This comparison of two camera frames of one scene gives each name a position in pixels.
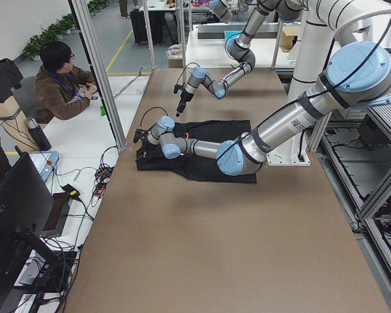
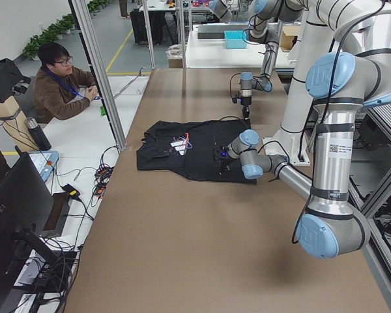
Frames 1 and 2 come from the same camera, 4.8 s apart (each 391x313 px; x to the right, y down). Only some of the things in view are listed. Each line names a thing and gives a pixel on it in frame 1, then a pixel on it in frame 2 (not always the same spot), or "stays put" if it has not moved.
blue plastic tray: x=230 y=36 stays put
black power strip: x=103 y=174 stays put
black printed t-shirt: x=150 y=157 stays put
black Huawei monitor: x=18 y=207 stays put
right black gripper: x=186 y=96 → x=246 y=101
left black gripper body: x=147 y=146 → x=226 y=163
